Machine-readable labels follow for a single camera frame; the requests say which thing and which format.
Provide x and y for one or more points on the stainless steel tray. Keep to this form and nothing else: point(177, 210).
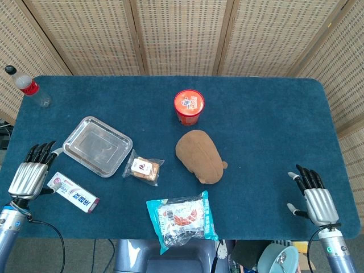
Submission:
point(98, 146)

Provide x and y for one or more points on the woven bamboo folding screen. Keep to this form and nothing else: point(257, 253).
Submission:
point(182, 34)

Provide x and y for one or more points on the clear bottle with red label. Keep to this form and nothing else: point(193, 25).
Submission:
point(29, 86)

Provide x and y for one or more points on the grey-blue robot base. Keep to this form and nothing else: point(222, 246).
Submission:
point(165, 256)

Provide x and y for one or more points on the teal sausage snack bag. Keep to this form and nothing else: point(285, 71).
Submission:
point(183, 220)

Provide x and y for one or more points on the cardboard box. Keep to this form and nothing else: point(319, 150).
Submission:
point(305, 254)

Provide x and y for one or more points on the white toothpaste box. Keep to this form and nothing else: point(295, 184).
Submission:
point(75, 193)

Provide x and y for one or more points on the brown capybara plush toy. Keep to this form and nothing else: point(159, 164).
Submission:
point(200, 159)

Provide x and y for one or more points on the small clear snack packet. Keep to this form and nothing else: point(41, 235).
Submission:
point(143, 168)

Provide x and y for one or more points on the white spoon-shaped tool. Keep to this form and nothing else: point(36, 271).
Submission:
point(222, 250)

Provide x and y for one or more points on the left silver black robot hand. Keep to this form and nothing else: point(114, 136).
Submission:
point(28, 176)

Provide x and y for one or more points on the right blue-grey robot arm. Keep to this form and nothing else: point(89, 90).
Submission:
point(337, 250)

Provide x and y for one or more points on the red instant noodle cup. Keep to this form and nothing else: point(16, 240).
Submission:
point(189, 106)

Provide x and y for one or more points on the light blue bowl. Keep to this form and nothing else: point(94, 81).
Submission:
point(277, 260)

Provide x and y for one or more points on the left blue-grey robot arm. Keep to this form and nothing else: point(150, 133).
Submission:
point(10, 230)

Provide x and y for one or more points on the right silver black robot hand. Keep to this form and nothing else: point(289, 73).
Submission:
point(321, 203)

